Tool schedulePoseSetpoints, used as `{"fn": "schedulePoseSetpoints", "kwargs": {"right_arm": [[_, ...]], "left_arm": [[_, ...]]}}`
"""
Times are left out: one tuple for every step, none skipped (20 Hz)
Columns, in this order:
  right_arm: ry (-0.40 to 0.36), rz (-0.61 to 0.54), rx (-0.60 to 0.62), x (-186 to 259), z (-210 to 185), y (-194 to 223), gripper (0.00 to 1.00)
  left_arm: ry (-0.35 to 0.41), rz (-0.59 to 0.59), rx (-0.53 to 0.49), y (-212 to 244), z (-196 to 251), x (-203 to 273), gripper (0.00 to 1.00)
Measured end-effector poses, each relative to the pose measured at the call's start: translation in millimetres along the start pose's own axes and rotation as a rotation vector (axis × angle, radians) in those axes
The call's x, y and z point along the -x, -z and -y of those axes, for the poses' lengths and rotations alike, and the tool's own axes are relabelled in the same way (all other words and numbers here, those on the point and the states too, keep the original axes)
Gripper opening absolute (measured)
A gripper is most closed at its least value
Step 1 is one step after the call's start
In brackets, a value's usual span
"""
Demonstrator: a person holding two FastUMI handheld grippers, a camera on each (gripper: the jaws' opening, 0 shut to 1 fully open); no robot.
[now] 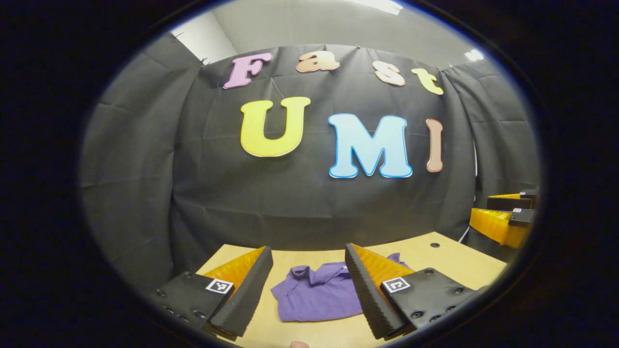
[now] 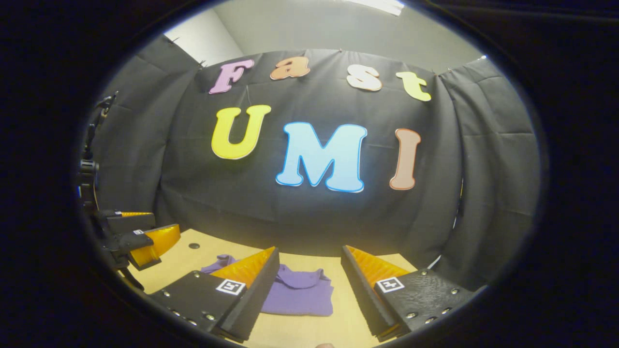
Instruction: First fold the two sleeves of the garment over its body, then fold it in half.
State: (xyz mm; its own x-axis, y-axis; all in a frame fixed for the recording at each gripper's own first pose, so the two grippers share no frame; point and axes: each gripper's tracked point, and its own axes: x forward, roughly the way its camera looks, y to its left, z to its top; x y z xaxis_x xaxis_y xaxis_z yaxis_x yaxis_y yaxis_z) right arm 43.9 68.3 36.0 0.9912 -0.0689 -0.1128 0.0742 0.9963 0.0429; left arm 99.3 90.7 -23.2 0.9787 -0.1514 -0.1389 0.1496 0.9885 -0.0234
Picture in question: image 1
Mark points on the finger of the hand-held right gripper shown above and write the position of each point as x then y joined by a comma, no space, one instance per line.
508,203
522,217

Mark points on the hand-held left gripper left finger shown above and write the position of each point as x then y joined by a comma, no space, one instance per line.
251,295

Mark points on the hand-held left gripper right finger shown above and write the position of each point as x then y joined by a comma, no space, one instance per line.
367,299

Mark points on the purple knit shirt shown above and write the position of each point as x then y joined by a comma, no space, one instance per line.
314,295

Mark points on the black backdrop cloth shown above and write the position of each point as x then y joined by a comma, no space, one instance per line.
290,208

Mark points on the ceiling light panel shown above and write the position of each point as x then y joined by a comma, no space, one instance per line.
474,55

